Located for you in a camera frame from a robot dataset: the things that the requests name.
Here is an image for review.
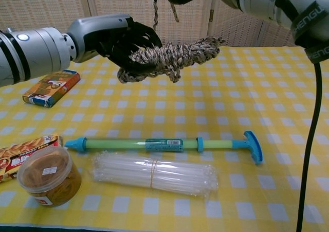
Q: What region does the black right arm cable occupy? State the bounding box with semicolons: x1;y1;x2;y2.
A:
295;61;322;232

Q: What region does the clear jar of rubber bands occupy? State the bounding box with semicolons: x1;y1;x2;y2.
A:
16;146;82;208

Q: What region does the braided beige black rope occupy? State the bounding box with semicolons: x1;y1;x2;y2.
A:
117;0;226;84

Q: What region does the yellow checkered tablecloth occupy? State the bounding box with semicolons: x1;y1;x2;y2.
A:
0;46;329;229

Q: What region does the green blue water pump toy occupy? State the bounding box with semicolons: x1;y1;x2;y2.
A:
64;131;265;166

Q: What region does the woven folding screen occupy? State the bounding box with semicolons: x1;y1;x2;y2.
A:
0;0;329;50

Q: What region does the small orange blue card box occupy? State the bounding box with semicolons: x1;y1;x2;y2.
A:
22;69;80;108

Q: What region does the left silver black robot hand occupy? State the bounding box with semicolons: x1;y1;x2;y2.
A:
67;14;163;76

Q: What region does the orange red snack box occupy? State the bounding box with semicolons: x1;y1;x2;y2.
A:
0;135;64;184

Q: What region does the rubber band around straws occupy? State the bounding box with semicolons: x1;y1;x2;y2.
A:
150;157;159;189

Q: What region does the bundle of wrapped white straws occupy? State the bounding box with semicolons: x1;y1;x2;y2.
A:
92;151;220;199

